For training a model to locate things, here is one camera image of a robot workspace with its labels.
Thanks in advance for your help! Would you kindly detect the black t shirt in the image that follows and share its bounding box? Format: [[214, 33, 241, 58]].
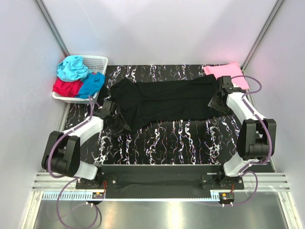
[[110, 75, 224, 134]]

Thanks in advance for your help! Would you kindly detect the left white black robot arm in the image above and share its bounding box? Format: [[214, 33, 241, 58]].
[[41, 101, 130, 189]]

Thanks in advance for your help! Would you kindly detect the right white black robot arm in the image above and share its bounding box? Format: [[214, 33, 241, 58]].
[[209, 76, 276, 189]]

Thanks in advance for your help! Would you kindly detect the folded pink t shirt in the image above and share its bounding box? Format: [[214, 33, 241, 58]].
[[203, 62, 250, 90]]

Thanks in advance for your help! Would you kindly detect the black marble pattern mat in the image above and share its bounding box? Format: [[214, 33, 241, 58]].
[[55, 63, 268, 165]]

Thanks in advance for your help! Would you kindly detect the red t shirt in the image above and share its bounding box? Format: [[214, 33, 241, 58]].
[[53, 78, 83, 97]]

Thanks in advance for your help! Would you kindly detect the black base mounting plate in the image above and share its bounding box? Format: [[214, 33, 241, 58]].
[[76, 165, 244, 200]]

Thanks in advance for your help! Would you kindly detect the white plastic basket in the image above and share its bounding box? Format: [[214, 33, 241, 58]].
[[52, 55, 108, 104]]

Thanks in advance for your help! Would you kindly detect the light blue t shirt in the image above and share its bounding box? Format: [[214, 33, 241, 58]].
[[56, 55, 92, 82]]

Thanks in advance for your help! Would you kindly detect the left orange connector box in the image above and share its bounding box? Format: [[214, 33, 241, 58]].
[[92, 192, 105, 199]]

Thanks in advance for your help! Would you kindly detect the orange connector box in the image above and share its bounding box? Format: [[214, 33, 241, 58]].
[[220, 192, 235, 204], [92, 192, 105, 199]]

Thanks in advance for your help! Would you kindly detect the right orange connector box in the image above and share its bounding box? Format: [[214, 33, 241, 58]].
[[220, 192, 235, 204]]

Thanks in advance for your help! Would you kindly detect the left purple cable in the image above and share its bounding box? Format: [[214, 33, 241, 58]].
[[47, 95, 103, 228]]

